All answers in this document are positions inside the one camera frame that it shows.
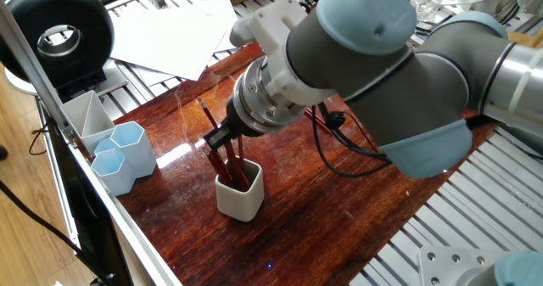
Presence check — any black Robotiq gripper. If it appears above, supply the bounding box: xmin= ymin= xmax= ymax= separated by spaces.
xmin=202 ymin=96 xmax=266 ymax=152

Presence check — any white square ceramic pen holder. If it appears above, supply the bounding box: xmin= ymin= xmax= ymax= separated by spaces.
xmin=215 ymin=158 xmax=266 ymax=222

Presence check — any light blue hexagonal pen holder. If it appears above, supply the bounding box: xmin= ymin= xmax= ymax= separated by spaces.
xmin=90 ymin=121 xmax=158 ymax=197

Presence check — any white divided square pen holder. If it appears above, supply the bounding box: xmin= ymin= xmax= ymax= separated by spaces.
xmin=59 ymin=89 xmax=116 ymax=156

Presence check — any silver wrist sensor flange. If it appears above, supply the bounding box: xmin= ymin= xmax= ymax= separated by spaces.
xmin=232 ymin=56 xmax=307 ymax=134

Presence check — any white paper sheet stack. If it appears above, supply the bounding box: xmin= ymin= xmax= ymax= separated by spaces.
xmin=109 ymin=0 xmax=241 ymax=83

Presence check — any red-brown wooden board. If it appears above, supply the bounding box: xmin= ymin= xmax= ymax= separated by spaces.
xmin=112 ymin=42 xmax=497 ymax=286

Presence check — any black monitor panel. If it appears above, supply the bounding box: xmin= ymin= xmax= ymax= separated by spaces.
xmin=42 ymin=118 xmax=135 ymax=286

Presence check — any black gripper cable with plug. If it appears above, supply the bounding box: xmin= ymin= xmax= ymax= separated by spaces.
xmin=311 ymin=103 xmax=394 ymax=179

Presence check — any black floor cable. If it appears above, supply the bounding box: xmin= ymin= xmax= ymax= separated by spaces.
xmin=0 ymin=179 xmax=109 ymax=286

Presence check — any black ring-shaped lamp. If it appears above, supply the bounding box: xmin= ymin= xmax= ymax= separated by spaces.
xmin=0 ymin=0 xmax=128 ymax=104

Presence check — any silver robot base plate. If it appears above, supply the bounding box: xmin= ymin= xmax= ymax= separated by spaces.
xmin=417 ymin=245 xmax=510 ymax=286

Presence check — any black cable pair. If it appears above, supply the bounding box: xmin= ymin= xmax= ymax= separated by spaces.
xmin=415 ymin=3 xmax=521 ymax=36

